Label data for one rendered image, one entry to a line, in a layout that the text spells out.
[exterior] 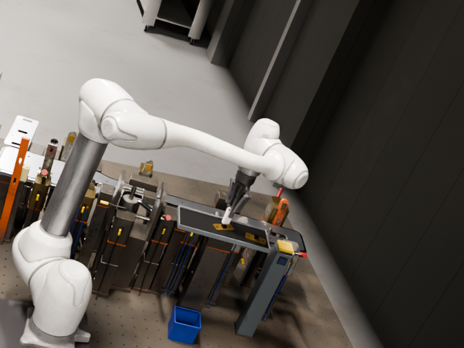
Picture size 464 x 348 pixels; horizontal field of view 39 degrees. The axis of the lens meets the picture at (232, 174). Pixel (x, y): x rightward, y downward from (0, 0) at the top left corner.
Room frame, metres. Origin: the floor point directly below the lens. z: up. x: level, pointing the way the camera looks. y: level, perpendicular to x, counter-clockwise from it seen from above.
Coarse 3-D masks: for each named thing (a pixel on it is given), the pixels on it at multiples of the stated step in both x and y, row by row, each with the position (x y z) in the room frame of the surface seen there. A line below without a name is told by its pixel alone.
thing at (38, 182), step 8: (40, 184) 2.14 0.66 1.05; (48, 184) 2.16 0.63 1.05; (32, 192) 2.14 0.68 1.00; (40, 192) 2.14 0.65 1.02; (32, 200) 2.14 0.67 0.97; (40, 200) 2.15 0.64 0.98; (32, 208) 2.14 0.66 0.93; (40, 208) 2.15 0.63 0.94; (32, 216) 2.14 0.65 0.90; (24, 224) 2.15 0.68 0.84
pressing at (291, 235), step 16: (0, 160) 2.26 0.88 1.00; (32, 160) 2.36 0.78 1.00; (32, 176) 2.25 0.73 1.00; (96, 176) 2.45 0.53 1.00; (96, 192) 2.33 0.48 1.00; (144, 208) 2.38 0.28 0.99; (192, 208) 2.53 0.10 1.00; (208, 208) 2.58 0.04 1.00; (256, 224) 2.62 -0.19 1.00; (272, 224) 2.68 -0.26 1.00; (272, 240) 2.54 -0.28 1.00
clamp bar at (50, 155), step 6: (54, 138) 2.21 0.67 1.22; (48, 144) 2.16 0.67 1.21; (54, 144) 2.17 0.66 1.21; (48, 150) 2.17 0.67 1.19; (54, 150) 2.17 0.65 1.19; (48, 156) 2.18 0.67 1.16; (54, 156) 2.18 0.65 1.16; (48, 162) 2.18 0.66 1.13; (42, 168) 2.18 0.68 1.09; (48, 168) 2.19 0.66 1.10; (48, 174) 2.19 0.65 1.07
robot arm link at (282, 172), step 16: (176, 128) 1.88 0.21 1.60; (192, 128) 1.95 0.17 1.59; (176, 144) 1.87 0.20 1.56; (192, 144) 1.92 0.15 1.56; (208, 144) 1.94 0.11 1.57; (224, 144) 1.96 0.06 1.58; (240, 160) 1.96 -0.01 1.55; (256, 160) 1.98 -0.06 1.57; (272, 160) 2.02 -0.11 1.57; (288, 160) 2.05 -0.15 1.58; (272, 176) 2.02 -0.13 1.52; (288, 176) 2.02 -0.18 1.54; (304, 176) 2.04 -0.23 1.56
